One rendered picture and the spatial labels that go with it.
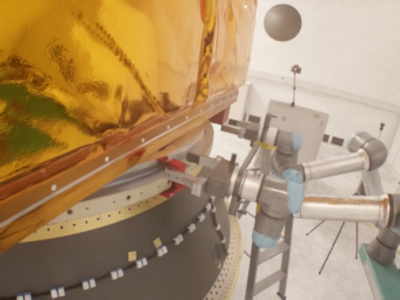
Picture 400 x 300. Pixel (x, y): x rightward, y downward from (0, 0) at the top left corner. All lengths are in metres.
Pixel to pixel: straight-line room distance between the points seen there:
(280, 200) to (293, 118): 3.57
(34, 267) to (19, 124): 0.45
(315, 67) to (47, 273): 7.91
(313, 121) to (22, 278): 3.98
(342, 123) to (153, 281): 7.91
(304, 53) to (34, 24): 7.92
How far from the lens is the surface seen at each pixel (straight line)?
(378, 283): 1.38
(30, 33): 0.35
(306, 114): 4.19
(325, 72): 8.18
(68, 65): 0.39
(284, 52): 8.12
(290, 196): 0.65
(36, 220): 0.51
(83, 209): 0.67
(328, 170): 1.09
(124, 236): 0.79
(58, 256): 0.74
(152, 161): 0.78
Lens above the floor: 2.08
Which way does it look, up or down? 21 degrees down
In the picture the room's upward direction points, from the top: 10 degrees clockwise
